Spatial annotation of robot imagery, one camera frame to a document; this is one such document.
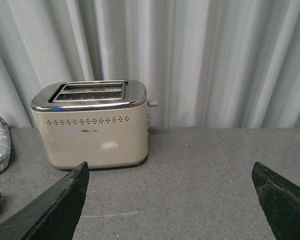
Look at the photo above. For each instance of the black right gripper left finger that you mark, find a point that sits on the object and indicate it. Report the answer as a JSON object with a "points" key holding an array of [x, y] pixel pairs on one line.
{"points": [[53, 215]]}

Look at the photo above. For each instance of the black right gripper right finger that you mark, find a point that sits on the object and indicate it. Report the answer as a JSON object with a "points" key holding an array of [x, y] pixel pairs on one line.
{"points": [[279, 199]]}

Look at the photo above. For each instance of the cream two-slot toaster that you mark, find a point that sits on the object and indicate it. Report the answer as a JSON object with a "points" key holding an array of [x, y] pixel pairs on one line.
{"points": [[104, 123]]}

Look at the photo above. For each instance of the white curtain backdrop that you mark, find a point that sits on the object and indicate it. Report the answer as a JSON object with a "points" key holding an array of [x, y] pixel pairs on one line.
{"points": [[209, 63]]}

